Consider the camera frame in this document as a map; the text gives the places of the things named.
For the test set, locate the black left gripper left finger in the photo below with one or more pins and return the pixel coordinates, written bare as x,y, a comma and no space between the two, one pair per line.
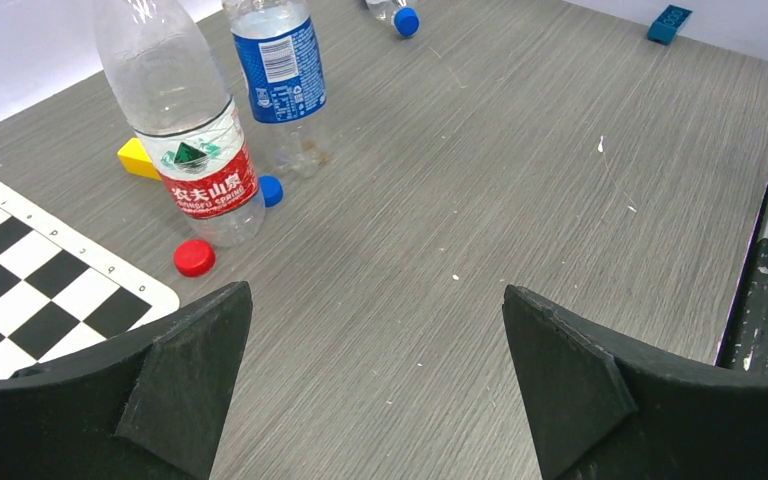
150,403

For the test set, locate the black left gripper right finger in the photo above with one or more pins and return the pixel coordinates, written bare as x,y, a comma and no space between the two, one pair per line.
603,405

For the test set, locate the red bottle cap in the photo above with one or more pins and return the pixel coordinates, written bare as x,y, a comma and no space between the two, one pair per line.
194,258

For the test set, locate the clear bottle red label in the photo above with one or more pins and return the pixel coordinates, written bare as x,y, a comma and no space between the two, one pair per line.
173,94

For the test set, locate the clear bottle blue label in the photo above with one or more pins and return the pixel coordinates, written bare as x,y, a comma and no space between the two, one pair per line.
279,53

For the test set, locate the pepsi bottle blue cap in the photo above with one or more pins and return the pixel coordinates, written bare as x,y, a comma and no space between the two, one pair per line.
399,14

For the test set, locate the black white chessboard mat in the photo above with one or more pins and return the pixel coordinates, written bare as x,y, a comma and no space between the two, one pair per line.
61,292

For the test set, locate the yellow wooden block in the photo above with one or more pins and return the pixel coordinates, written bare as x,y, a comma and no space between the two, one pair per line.
136,161

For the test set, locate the blue lego brick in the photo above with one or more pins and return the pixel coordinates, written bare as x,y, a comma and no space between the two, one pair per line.
665,28

